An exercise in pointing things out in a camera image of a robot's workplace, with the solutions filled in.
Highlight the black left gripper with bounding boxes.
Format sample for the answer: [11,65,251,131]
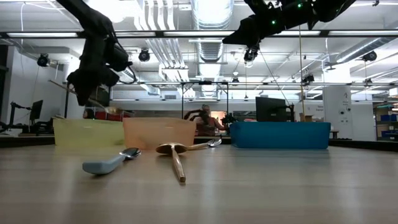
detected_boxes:
[67,32,121,107]

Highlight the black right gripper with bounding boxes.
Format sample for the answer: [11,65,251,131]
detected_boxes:
[222,0,313,49]

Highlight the gold spoon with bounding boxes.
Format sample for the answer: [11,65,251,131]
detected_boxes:
[48,79,124,115]
[155,142,189,184]

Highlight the silver spoon light-blue handle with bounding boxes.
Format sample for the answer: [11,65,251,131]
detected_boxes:
[81,147,142,175]

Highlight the black ceiling spotlight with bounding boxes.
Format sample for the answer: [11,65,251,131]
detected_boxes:
[138,48,151,62]
[244,46,259,68]
[36,53,50,68]
[362,50,378,62]

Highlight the red storage bins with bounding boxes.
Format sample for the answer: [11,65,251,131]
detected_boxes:
[83,108,134,123]

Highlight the yellow translucent plastic bin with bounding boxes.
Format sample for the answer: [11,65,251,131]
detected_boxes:
[52,118,126,147]

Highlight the small black monitor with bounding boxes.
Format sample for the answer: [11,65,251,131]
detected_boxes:
[30,99,44,121]

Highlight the black computer monitor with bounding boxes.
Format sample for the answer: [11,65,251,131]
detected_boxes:
[255,96,295,123]

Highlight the orange translucent plastic bin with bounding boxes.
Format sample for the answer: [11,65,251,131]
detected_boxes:
[123,116,197,151]

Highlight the black overhead beam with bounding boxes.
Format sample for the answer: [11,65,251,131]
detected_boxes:
[0,29,398,39]

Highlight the black background rack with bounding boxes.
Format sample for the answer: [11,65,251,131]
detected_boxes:
[62,80,231,119]

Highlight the person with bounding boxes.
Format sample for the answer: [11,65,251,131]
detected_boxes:
[183,104,228,137]

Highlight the cardboard box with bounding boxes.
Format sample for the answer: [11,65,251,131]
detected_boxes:
[298,112,315,123]

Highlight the blue plastic bin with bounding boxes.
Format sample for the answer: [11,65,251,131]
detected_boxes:
[229,121,332,149]

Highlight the storage shelving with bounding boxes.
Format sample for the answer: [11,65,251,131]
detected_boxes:
[373,104,398,141]

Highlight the silver ceiling duct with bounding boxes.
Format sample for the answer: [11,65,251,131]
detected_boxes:
[190,0,234,63]

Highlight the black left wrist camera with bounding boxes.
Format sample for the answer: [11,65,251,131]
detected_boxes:
[108,42,135,73]

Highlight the silver spoon orange handle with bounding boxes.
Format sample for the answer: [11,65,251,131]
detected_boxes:
[186,138,223,151]

